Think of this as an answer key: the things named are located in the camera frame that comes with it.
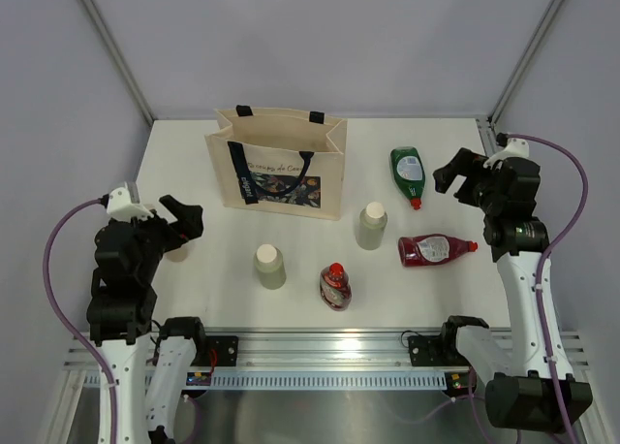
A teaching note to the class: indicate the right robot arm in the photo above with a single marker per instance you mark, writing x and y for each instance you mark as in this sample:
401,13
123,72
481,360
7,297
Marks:
532,387

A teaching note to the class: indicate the aluminium mounting rail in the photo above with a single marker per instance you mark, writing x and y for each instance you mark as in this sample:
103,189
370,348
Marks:
329,350

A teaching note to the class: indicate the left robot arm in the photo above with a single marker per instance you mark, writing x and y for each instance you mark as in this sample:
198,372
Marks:
120,313

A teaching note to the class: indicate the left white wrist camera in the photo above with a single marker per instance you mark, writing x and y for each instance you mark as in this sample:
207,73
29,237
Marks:
124,204

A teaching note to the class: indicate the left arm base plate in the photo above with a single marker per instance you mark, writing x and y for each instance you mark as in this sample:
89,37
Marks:
220,349

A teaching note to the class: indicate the beige canvas tote bag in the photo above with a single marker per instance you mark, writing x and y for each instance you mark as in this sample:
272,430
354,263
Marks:
280,160

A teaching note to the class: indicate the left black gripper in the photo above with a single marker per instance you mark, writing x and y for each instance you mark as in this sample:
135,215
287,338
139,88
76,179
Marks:
188,225

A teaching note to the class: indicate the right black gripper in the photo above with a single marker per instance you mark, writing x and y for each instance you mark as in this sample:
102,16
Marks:
464,160

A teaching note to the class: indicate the green dish soap bottle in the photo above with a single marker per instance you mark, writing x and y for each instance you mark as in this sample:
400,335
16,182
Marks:
408,174

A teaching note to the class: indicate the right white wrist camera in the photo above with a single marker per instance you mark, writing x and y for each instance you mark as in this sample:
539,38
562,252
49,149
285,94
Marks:
510,146

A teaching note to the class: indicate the pale green bottle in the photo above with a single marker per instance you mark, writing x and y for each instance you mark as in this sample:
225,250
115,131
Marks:
371,226
269,266

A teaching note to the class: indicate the small beige bottle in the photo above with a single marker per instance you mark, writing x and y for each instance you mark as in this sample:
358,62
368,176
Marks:
180,254

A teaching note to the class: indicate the red soap bottle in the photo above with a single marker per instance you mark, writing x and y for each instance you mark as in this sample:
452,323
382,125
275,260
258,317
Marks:
335,288
432,250

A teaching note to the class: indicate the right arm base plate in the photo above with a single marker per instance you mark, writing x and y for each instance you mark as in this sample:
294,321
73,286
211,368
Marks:
434,350

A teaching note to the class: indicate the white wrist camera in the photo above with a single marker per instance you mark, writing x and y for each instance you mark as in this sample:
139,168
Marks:
510,146
124,204

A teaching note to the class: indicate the white slotted cable duct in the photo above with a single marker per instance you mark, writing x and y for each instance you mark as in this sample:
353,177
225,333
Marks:
320,381

